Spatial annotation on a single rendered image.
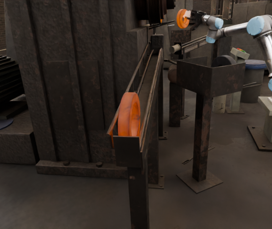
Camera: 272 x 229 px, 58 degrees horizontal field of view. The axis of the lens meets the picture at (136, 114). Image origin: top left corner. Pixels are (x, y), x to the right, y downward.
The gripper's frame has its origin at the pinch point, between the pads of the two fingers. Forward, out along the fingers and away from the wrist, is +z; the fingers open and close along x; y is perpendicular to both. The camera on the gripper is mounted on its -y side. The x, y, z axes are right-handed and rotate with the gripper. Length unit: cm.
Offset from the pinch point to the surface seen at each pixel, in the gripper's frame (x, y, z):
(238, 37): -165, -34, 9
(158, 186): 99, -77, -73
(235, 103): -42, -70, -57
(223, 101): -31, -69, -48
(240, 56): -34, -24, -47
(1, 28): -149, -235, 837
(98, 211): 134, -81, -62
